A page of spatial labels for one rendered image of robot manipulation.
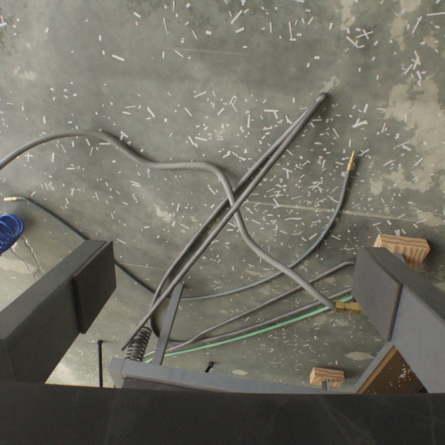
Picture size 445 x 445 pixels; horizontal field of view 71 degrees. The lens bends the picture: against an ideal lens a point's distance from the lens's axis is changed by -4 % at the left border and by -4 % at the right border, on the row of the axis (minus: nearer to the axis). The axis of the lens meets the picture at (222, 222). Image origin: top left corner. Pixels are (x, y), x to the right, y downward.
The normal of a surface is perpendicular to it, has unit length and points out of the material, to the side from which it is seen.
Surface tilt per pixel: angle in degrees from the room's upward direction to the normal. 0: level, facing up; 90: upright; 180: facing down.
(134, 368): 90
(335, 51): 0
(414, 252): 0
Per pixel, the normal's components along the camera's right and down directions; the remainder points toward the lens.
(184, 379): 0.04, -0.76
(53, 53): -0.14, 0.64
